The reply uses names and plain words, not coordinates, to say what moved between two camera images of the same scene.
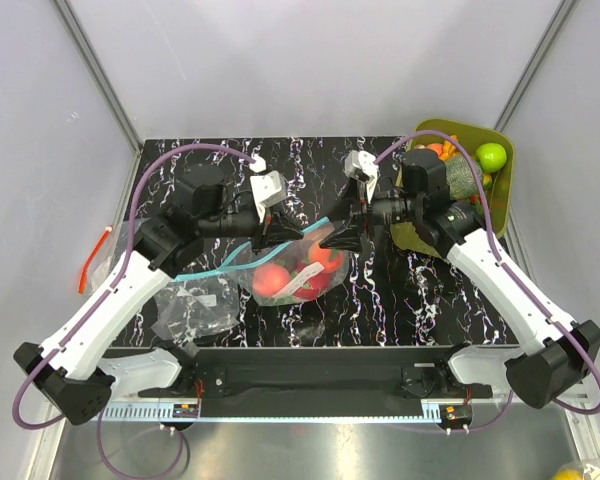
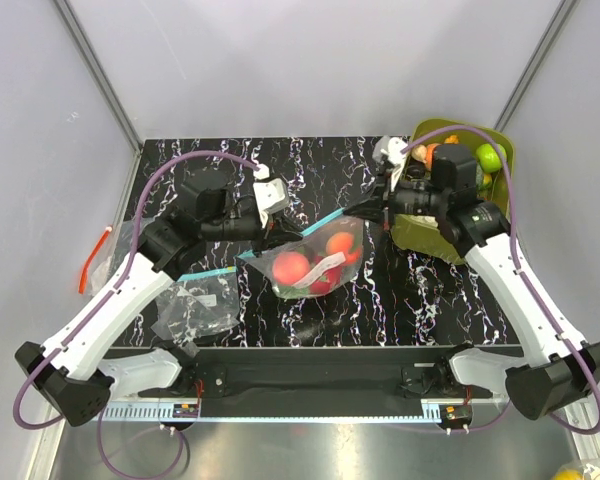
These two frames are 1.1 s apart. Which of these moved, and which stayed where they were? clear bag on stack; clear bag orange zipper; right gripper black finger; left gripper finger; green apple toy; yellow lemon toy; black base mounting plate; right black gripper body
Moved: right gripper black finger; right black gripper body
Stayed: yellow lemon toy; green apple toy; clear bag orange zipper; clear bag on stack; left gripper finger; black base mounting plate
